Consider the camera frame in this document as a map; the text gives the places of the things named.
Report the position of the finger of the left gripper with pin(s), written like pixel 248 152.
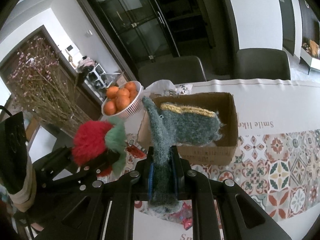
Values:
pixel 57 170

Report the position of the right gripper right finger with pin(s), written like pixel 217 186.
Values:
pixel 221 208

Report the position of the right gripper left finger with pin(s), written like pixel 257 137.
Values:
pixel 103 212

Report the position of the red plush strawberry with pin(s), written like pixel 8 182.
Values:
pixel 95 137

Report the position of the red snack packet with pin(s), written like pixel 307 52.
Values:
pixel 184 216

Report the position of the brown cardboard box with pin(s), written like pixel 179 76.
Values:
pixel 219 152

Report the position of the orange front left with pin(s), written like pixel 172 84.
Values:
pixel 110 108

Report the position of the orange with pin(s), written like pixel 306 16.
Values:
pixel 130 86
pixel 110 108
pixel 122 102

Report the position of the dried flower bouquet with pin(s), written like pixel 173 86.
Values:
pixel 40 86

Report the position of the orange middle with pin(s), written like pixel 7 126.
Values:
pixel 122 102

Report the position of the pink fruit basket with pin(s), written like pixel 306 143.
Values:
pixel 135 96

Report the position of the orange right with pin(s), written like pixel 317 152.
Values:
pixel 130 86

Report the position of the white plastic bag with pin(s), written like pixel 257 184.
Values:
pixel 160 88

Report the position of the dark chair behind box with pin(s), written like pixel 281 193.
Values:
pixel 179 70

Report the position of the dark chair back right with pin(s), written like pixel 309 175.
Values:
pixel 261 63

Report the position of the black glass cabinet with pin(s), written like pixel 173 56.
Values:
pixel 139 33

